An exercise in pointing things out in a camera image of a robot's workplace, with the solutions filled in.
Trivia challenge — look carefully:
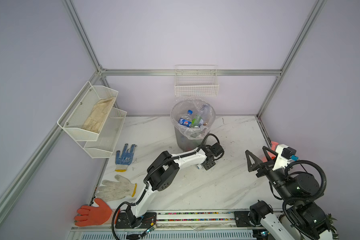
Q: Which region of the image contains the potted green plant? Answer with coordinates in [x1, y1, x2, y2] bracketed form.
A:
[327, 214, 339, 240]

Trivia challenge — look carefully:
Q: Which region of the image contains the green label clear bottle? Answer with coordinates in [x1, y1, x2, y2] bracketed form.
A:
[191, 115, 204, 128]

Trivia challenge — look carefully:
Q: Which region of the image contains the beige cloth in tray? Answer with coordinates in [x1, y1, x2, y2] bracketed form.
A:
[82, 97, 116, 134]

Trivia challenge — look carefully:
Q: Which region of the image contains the white knit work glove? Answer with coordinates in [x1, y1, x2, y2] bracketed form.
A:
[96, 175, 137, 202]

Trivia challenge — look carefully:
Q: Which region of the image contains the pink plastic watering can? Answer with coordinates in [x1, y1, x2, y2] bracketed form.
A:
[262, 141, 279, 162]

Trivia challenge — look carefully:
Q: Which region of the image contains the white mesh shelf tray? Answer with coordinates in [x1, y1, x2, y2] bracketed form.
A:
[57, 82, 118, 142]
[84, 108, 127, 159]

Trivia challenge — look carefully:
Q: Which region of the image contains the clear plastic bin liner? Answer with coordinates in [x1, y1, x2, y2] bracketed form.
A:
[170, 98, 217, 141]

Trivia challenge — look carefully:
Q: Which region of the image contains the grey mesh waste bin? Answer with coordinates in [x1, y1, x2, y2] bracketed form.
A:
[170, 99, 216, 152]

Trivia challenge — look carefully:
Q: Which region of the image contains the small bottle blue cap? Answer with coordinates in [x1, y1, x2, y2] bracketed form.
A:
[178, 110, 193, 128]

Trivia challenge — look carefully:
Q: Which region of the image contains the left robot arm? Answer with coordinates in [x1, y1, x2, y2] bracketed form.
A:
[111, 133, 225, 240]

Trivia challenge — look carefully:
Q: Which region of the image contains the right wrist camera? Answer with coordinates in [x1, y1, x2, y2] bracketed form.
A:
[273, 144, 299, 171]

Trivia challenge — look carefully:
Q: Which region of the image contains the white mesh upper shelf tray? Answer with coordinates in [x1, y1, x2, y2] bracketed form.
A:
[57, 82, 118, 142]

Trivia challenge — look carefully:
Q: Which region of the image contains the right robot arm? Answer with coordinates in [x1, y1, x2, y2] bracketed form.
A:
[246, 145, 336, 240]

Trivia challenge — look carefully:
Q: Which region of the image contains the tall clear bottle white cap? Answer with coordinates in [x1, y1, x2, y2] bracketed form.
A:
[199, 104, 210, 122]

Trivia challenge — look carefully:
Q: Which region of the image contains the blue dotted work glove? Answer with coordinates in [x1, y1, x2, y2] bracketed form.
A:
[115, 144, 137, 172]

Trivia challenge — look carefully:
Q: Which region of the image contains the white mesh lower shelf tray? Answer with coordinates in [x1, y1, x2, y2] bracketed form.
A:
[84, 108, 127, 159]

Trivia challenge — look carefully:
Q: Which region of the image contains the white wire wall basket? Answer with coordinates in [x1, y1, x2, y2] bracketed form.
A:
[175, 65, 220, 97]

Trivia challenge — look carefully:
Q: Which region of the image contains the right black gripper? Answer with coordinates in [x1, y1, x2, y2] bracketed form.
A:
[243, 143, 294, 203]

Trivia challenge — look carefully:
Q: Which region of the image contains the red rubber glove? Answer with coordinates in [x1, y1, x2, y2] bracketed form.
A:
[74, 198, 113, 227]

